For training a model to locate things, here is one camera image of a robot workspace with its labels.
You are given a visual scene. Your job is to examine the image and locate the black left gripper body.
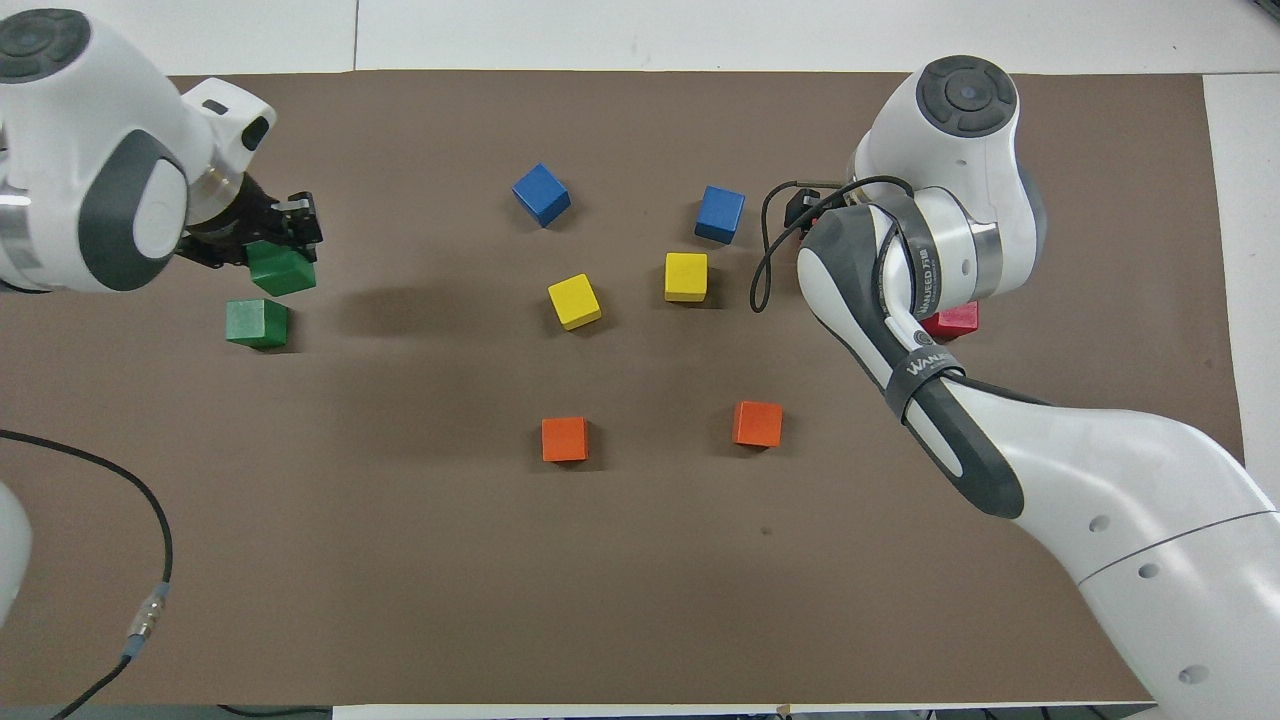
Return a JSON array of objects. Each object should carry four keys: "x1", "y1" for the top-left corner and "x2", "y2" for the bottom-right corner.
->
[{"x1": 178, "y1": 170, "x2": 293, "y2": 271}]

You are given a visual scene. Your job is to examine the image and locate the green wooden block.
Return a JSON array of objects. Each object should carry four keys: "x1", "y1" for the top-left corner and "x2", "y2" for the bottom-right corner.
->
[
  {"x1": 224, "y1": 298, "x2": 292, "y2": 350},
  {"x1": 246, "y1": 240, "x2": 318, "y2": 298}
]

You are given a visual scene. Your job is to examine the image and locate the red wooden block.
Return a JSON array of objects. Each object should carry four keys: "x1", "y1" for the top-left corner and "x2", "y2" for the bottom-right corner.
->
[{"x1": 920, "y1": 300, "x2": 980, "y2": 340}]

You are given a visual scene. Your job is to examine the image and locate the blue wooden block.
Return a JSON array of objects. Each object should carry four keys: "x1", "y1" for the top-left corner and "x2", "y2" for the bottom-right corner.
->
[
  {"x1": 694, "y1": 185, "x2": 747, "y2": 246},
  {"x1": 511, "y1": 163, "x2": 572, "y2": 229}
]

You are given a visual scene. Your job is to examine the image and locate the yellow wooden block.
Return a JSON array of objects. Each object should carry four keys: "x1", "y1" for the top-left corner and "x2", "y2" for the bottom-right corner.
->
[
  {"x1": 547, "y1": 273, "x2": 603, "y2": 332},
  {"x1": 664, "y1": 252, "x2": 709, "y2": 304}
]

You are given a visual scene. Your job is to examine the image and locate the orange wooden block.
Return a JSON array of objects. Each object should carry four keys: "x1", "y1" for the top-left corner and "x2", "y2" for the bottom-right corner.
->
[
  {"x1": 541, "y1": 416, "x2": 590, "y2": 463},
  {"x1": 732, "y1": 400, "x2": 784, "y2": 449}
]

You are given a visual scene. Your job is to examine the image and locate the brown table mat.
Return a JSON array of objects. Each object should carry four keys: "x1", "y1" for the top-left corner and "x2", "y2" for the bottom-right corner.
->
[{"x1": 0, "y1": 70, "x2": 1246, "y2": 706}]

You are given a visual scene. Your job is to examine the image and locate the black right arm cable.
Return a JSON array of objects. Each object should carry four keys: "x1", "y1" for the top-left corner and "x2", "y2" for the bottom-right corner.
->
[{"x1": 750, "y1": 176, "x2": 916, "y2": 314}]

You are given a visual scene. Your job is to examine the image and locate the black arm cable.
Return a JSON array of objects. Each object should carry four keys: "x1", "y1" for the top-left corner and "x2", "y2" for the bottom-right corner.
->
[
  {"x1": 0, "y1": 428, "x2": 174, "y2": 720},
  {"x1": 750, "y1": 176, "x2": 916, "y2": 314}
]

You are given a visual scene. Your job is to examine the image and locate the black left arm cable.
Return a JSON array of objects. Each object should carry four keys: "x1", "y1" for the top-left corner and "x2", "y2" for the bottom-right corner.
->
[{"x1": 0, "y1": 428, "x2": 174, "y2": 720}]

